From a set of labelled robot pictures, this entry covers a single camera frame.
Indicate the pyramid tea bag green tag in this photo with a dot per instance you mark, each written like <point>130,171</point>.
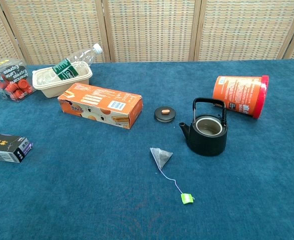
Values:
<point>161,156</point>

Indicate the black teapot lid orange knob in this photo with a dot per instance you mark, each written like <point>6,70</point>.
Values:
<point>164,115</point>

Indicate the black cast iron teapot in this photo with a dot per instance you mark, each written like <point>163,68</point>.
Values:
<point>207,146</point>

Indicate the orange biscuit carton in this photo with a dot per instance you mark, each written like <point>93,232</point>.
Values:
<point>99,100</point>

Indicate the woven wooden folding screen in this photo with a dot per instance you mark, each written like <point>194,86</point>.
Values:
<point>149,30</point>

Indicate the blue felt table cover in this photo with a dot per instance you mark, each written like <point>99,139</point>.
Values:
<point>86,187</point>

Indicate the beige plastic food tray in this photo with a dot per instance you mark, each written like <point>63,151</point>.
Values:
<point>61,89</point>

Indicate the orange snack canister red lid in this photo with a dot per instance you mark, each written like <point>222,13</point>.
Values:
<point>237,91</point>

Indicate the clear water bottle green label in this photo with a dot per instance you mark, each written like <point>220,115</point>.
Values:
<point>66,70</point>

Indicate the clear box red coffee capsules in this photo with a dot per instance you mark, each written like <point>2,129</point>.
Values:
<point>14,75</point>

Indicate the black carton gold lettering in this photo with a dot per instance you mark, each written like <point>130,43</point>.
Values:
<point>4,147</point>

